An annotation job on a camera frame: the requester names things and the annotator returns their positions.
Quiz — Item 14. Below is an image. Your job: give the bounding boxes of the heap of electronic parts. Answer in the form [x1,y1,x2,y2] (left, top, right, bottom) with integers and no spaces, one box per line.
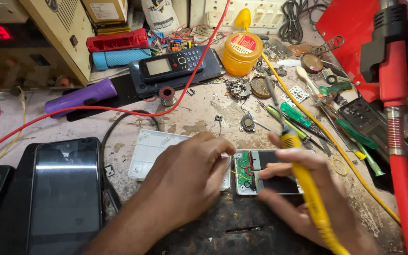
[149,24,226,54]

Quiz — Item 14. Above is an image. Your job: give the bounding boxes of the person's right hand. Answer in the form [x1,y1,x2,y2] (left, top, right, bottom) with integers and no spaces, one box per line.
[257,132,372,249]

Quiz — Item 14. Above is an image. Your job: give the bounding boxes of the red flashlight casing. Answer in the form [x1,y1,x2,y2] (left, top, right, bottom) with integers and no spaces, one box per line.
[86,28,150,53]

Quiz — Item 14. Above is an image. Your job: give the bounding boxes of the green plastic tool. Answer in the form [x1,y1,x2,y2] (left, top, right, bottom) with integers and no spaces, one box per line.
[318,82,353,96]

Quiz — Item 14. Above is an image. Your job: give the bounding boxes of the yellow-green screwdriver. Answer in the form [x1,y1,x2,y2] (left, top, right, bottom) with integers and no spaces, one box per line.
[256,100,311,143]

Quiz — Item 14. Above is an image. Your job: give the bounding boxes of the dark blue smartphone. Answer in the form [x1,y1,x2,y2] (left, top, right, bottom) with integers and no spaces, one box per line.
[128,48,227,99]

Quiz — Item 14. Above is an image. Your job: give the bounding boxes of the white plastic cover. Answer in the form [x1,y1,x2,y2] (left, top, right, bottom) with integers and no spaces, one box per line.
[128,129,232,191]

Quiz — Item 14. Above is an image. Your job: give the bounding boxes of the large black smartphone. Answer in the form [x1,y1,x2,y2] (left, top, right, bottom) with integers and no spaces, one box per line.
[26,137,104,255]

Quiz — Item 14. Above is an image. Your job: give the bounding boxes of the yellow flux jar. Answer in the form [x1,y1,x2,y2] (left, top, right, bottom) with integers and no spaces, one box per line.
[221,32,264,77]

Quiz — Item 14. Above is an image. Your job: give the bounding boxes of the coiled black cable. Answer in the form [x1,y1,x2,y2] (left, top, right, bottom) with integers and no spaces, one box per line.
[278,0,329,45]

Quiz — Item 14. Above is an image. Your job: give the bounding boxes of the round metal tin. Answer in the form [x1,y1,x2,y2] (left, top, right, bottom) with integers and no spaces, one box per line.
[300,52,323,74]

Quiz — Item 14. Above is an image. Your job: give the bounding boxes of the round brass disc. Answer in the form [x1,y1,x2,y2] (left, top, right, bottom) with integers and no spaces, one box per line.
[250,75,275,99]

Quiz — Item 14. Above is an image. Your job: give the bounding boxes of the metal spring holder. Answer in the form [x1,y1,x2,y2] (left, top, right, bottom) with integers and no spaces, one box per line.
[312,35,345,58]

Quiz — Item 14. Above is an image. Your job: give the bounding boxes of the grey metal mechanism part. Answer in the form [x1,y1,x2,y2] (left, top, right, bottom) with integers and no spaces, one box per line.
[225,77,251,101]

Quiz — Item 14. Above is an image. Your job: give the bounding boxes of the yellow rubber band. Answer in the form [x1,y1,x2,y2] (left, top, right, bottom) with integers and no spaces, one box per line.
[332,157,348,176]

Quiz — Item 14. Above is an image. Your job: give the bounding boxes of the black plastic tray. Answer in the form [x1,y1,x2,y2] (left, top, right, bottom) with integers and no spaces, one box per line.
[338,97,408,193]

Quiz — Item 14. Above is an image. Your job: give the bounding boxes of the metal tweezers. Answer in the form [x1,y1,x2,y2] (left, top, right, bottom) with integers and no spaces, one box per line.
[289,113,333,157]

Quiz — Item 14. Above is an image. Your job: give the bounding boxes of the white wall switch board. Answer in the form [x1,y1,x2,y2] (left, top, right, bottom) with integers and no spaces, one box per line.
[190,0,290,35]

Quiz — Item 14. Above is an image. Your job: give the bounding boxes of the beige power supply unit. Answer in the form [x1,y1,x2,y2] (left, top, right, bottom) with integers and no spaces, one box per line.
[0,0,95,91]

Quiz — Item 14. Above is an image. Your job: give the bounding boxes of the long dark green screwdriver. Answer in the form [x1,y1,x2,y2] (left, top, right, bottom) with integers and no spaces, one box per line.
[335,118,380,150]

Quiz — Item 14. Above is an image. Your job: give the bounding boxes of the cardboard box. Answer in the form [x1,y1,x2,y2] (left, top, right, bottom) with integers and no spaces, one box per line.
[81,0,129,26]

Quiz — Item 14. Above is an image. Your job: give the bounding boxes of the white printed bag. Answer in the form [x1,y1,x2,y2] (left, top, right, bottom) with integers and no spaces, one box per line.
[141,0,180,37]

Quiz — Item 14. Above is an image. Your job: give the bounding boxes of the white device with circuit board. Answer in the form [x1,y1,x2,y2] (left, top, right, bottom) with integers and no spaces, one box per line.
[233,149,315,196]

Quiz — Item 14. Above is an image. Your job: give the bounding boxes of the red cable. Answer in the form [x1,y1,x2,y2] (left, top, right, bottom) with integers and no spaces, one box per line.
[0,0,231,162]

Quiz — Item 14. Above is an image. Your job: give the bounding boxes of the white keypad membrane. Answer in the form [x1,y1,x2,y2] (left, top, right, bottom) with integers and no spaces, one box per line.
[281,85,310,109]

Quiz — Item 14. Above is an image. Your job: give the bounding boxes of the black keypad phone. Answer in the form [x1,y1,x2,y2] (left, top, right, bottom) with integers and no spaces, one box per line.
[138,46,207,84]

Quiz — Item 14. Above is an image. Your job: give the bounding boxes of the red metal stand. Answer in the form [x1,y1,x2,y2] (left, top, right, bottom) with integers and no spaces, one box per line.
[315,0,408,104]

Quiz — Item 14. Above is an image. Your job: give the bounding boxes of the white toothbrush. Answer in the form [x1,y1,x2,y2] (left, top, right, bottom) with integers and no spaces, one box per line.
[295,65,322,105]

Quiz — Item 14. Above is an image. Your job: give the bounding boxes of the solder wire spool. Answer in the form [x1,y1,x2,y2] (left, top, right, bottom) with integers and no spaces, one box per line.
[159,86,177,107]

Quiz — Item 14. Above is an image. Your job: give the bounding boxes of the yellow soldering iron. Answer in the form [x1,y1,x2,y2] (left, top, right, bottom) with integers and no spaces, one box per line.
[265,75,351,255]

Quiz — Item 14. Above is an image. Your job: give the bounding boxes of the small round speaker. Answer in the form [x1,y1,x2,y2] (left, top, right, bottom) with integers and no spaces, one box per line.
[240,115,256,134]

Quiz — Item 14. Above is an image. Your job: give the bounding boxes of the purple flashlight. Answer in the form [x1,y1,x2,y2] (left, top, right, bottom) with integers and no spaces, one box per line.
[44,78,118,119]

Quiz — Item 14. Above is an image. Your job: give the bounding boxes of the red and black hot air gun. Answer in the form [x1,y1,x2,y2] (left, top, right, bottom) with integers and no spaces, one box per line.
[359,0,408,255]

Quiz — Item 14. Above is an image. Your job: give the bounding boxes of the short green screwdriver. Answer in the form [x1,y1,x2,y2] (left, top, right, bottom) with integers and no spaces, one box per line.
[280,102,313,128]

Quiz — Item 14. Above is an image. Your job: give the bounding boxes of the light blue ribbed flashlight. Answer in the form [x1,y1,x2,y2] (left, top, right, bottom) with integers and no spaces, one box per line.
[92,48,152,71]

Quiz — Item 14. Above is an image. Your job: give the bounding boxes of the person's left hand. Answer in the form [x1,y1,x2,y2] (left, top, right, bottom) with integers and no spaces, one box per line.
[137,132,237,228]

